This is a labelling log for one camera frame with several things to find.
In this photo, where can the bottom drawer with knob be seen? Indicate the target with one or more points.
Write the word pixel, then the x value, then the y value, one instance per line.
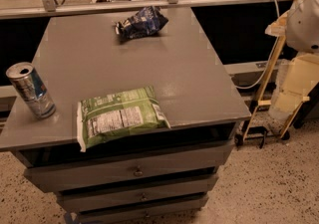
pixel 145 210

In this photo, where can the blue chip bag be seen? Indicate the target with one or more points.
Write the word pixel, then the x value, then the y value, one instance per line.
pixel 146 22

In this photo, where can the drawer with knob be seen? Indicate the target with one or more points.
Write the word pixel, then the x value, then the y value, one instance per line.
pixel 145 210
pixel 105 170
pixel 146 192

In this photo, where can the silver blue drink can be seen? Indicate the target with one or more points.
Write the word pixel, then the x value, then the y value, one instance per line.
pixel 28 84

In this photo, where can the middle drawer with knob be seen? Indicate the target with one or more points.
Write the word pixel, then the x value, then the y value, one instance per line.
pixel 146 192

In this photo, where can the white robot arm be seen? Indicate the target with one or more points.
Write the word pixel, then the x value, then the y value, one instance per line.
pixel 302 27

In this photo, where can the top drawer with knob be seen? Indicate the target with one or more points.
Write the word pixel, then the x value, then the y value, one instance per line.
pixel 105 170

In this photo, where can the green jalapeno chip bag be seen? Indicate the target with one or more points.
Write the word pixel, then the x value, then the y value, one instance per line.
pixel 102 119

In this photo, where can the grey drawer cabinet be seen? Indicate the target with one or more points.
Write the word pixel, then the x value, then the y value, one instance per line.
pixel 82 57

